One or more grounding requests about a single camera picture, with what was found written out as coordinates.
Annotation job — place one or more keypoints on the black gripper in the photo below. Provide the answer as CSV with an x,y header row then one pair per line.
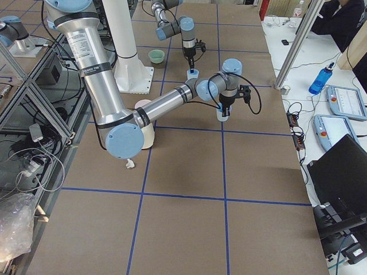
x,y
189,53
225,102

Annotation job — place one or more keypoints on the light blue cup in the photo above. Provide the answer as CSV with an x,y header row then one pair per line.
x,y
221,117
192,73

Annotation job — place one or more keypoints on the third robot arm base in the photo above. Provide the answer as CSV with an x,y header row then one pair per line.
x,y
15,36

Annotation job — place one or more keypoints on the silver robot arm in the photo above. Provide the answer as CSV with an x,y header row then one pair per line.
x,y
120,128
183,25

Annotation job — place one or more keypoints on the green bowl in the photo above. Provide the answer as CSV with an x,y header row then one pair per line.
x,y
156,56

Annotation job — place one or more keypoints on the white pillar with base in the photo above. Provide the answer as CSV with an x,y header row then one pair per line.
x,y
130,73

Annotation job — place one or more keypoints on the pink bowl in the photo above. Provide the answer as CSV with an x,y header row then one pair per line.
x,y
141,103

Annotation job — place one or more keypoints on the orange black adapter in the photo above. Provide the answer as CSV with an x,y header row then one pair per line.
x,y
296,131

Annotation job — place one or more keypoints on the cream toaster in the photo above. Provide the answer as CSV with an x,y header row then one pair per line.
x,y
149,136

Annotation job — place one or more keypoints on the blue water bottle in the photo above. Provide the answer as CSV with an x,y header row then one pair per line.
x,y
321,79

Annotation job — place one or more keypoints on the near teach pendant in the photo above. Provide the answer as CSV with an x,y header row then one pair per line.
x,y
331,128

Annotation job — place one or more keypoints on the teach pendant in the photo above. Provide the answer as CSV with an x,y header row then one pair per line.
x,y
331,128
346,102

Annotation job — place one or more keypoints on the far teach pendant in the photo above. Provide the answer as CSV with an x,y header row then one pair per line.
x,y
346,102

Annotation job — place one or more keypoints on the black laptop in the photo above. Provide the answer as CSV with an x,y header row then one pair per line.
x,y
339,176

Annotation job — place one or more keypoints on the person in black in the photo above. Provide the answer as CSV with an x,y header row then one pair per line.
x,y
340,19

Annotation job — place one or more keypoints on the plastic bag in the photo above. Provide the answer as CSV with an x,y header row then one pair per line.
x,y
17,222

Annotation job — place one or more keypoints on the aluminium frame post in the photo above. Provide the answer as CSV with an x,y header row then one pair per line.
x,y
303,30

